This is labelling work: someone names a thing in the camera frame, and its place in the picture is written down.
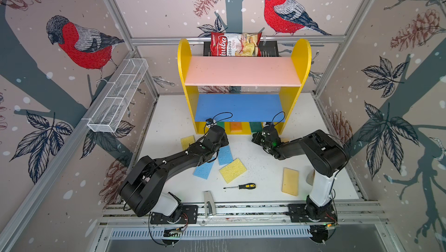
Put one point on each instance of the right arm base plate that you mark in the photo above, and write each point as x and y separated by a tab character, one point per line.
310	213

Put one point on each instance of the aluminium rail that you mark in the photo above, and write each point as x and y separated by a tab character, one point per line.
343	212

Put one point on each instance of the black yellow screwdriver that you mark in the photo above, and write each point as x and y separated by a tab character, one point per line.
248	186

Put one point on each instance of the blue sponge lower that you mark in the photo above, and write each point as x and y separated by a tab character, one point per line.
203	171

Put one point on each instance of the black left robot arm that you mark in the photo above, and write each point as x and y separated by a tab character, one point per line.
142	189

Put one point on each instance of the yellow sponge near left wall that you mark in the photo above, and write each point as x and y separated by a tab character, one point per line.
187	141

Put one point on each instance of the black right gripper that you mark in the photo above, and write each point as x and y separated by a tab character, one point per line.
255	138

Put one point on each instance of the yellow wooden shelf unit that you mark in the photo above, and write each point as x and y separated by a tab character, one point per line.
288	74

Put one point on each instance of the blue sponge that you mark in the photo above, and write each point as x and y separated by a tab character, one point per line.
203	171
225	156

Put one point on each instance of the dark green scouring sponge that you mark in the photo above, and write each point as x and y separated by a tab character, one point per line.
255	127

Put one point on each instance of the white wire mesh basket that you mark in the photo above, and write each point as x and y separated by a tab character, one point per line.
114	105

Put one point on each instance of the red cassava chips bag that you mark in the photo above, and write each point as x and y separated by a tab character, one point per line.
235	44

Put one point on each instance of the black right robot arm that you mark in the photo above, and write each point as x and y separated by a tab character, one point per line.
326	156

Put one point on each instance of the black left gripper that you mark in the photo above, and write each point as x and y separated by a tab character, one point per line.
225	140

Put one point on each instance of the orange foam sponge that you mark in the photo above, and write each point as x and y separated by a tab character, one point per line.
236	127

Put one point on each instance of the blue sponge upper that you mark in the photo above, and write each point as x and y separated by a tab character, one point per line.
225	156

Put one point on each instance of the yellow cellulose sponge centre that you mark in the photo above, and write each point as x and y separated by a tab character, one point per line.
232	171

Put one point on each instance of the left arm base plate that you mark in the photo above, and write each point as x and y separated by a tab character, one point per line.
184	214

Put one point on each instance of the grey metal bracket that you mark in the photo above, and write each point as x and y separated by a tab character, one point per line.
209	204

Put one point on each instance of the pale yellow sponge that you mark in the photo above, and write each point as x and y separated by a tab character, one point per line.
290	182

